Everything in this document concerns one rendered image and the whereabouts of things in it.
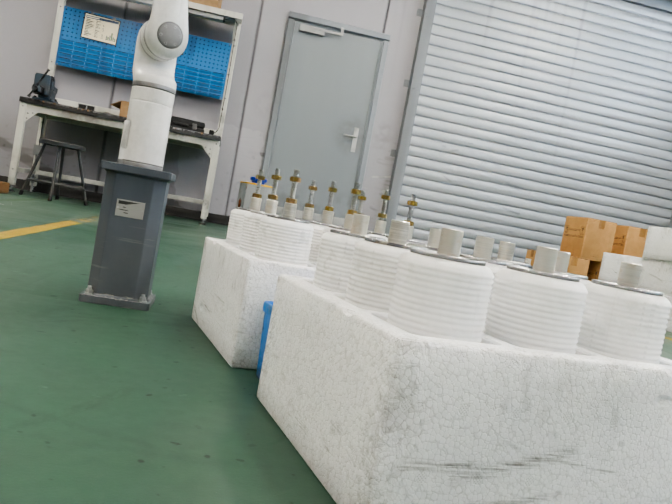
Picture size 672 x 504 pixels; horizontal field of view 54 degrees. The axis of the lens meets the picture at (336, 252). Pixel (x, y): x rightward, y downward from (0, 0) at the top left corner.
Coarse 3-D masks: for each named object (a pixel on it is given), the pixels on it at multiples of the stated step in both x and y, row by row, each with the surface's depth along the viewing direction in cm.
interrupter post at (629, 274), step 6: (624, 264) 74; (630, 264) 73; (636, 264) 73; (624, 270) 74; (630, 270) 73; (636, 270) 73; (618, 276) 75; (624, 276) 74; (630, 276) 73; (636, 276) 73; (618, 282) 74; (624, 282) 74; (630, 282) 73; (636, 282) 74
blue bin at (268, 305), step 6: (264, 306) 104; (270, 306) 101; (270, 312) 100; (264, 318) 104; (270, 318) 101; (264, 324) 104; (264, 330) 103; (264, 336) 103; (264, 342) 103; (264, 348) 102; (258, 360) 105; (258, 366) 104; (258, 372) 104; (258, 378) 104
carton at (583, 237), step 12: (564, 228) 506; (576, 228) 490; (588, 228) 478; (600, 228) 480; (612, 228) 482; (564, 240) 503; (576, 240) 487; (588, 240) 479; (600, 240) 481; (612, 240) 483; (576, 252) 485; (588, 252) 480; (600, 252) 481
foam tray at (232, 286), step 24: (216, 240) 136; (216, 264) 128; (240, 264) 111; (264, 264) 107; (288, 264) 110; (312, 264) 119; (216, 288) 125; (240, 288) 109; (264, 288) 108; (192, 312) 142; (216, 312) 122; (240, 312) 107; (264, 312) 108; (216, 336) 119; (240, 336) 107; (240, 360) 108
